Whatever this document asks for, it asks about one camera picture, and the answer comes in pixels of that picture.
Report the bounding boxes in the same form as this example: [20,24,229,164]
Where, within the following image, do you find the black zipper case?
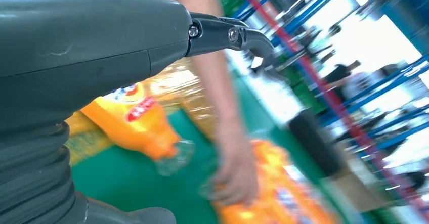
[287,108,344,178]

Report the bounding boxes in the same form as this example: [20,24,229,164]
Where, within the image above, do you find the person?
[144,0,261,206]
[323,60,363,103]

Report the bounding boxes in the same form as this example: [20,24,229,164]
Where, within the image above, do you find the brown cardboard box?
[318,167,400,213]

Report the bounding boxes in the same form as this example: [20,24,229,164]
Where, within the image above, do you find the blue metal rack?
[231,0,429,156]

